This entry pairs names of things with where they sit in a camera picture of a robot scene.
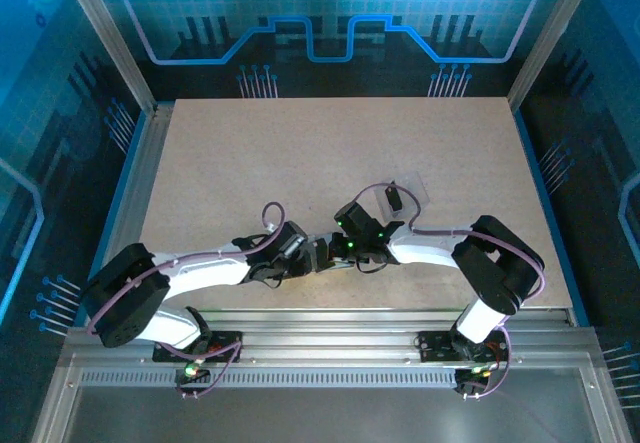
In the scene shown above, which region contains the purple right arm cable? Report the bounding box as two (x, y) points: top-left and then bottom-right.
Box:
(344, 184), (546, 299)

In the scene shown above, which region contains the aluminium mounting rail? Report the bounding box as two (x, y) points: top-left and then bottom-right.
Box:
(64, 306), (599, 369)

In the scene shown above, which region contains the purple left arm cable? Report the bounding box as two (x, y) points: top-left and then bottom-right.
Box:
(87, 201), (287, 337)

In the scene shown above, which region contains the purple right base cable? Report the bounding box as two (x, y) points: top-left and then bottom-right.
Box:
(462, 327), (514, 399)

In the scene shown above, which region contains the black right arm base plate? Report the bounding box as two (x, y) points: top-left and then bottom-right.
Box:
(417, 330), (507, 364)

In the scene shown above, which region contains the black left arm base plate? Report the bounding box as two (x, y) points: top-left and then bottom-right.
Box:
(152, 330), (245, 364)

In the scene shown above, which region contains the aluminium side rail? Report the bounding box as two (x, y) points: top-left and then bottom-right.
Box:
(97, 105), (174, 324)

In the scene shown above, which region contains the slotted grey cable duct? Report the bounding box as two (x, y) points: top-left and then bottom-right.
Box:
(79, 370), (459, 389)

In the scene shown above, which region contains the grey metal panel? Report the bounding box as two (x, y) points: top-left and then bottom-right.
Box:
(64, 387), (601, 443)

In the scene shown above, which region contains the right connector board with LED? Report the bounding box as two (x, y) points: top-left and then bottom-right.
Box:
(454, 365), (494, 394)

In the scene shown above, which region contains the left connector board with LED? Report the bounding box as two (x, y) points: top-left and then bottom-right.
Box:
(174, 360), (211, 384)

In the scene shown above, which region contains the aluminium frame post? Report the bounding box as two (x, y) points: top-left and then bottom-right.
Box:
(507, 0), (604, 112)
(55, 0), (157, 114)

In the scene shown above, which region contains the connector board with led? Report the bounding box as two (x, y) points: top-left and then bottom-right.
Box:
(174, 360), (211, 384)
(454, 365), (494, 394)

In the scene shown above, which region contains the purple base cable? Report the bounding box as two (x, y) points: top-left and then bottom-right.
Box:
(462, 327), (514, 399)
(174, 335), (246, 399)

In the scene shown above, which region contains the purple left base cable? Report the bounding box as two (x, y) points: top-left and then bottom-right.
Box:
(174, 335), (246, 399)

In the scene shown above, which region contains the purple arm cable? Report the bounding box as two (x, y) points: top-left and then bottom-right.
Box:
(344, 184), (546, 299)
(87, 201), (287, 337)

